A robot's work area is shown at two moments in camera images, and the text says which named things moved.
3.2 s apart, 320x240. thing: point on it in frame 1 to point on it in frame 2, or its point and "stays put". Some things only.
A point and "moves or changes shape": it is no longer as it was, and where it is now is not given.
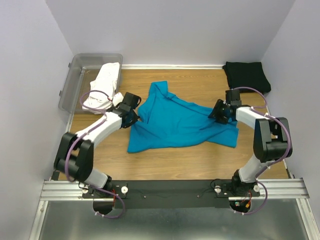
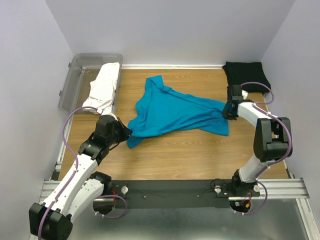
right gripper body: [219, 112] to [228, 115]
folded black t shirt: [250, 74] stays put
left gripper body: [134, 119] to [120, 134]
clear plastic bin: [82, 69] stays put
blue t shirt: [167, 121] moves or changes shape
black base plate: [175, 194] stays put
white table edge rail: [172, 66] stays put
